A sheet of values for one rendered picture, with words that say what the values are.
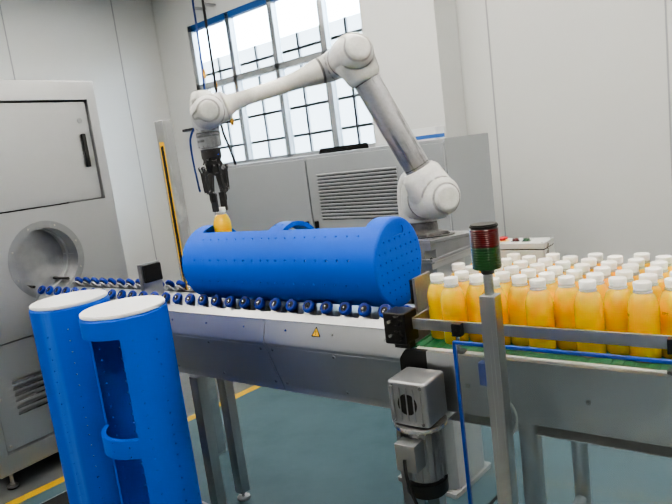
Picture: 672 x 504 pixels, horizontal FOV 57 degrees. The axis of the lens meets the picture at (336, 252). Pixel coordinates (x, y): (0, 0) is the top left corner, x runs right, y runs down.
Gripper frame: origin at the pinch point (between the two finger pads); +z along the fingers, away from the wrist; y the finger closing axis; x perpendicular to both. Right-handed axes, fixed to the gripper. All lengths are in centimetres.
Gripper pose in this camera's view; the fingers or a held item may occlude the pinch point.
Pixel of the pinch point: (219, 202)
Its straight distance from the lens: 241.3
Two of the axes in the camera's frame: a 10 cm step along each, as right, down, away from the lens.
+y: -5.9, 2.1, -7.8
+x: 8.0, -0.1, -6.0
